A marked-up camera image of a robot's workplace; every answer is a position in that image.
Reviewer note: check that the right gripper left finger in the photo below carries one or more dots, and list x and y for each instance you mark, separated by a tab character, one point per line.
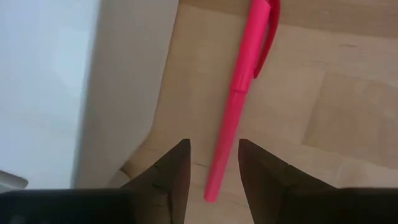
149	199

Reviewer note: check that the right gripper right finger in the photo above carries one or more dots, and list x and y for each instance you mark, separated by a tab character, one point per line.
280	199

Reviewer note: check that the thin pink marker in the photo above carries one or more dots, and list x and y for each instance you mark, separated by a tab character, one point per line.
242	62

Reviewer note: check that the white plastic bin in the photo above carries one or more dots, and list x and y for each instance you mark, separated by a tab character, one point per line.
46	93

